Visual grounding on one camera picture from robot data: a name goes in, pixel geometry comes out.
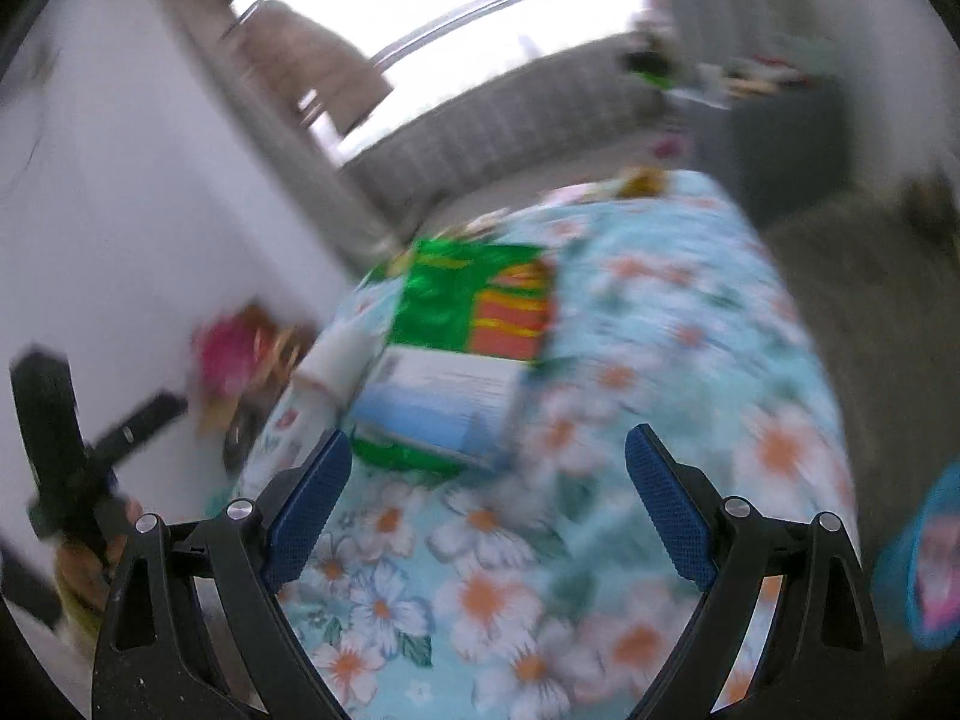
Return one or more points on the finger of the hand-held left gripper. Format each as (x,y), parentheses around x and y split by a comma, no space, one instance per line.
(142,427)

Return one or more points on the beige padded jacket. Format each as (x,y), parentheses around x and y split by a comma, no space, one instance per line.
(315,60)

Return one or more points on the floral bed sheet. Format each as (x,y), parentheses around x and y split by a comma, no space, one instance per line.
(600,405)

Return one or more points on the small white bottle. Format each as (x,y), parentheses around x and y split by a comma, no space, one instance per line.
(337,356)

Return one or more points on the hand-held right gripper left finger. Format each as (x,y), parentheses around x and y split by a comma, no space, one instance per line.
(311,510)

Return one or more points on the stuffed toy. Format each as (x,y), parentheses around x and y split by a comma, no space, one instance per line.
(649,60)

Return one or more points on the person's left hand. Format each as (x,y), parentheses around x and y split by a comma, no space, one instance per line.
(94,570)

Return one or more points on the dark round object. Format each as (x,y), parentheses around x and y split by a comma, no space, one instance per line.
(240,439)

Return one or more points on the pink cup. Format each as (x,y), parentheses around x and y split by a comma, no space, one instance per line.
(669,145)

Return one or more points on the green snack packet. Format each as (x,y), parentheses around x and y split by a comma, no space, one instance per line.
(442,300)

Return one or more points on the barred window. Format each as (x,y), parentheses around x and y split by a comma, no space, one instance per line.
(480,37)

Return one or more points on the grey cabinet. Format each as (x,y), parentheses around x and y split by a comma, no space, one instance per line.
(780,150)

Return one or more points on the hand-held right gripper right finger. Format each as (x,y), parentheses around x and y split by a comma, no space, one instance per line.
(671,510)

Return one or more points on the yellow snack packet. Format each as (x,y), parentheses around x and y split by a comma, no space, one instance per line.
(641,184)

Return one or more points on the white and blue box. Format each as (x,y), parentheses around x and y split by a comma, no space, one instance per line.
(435,405)

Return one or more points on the blue plastic basket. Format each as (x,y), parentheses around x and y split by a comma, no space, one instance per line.
(896,570)

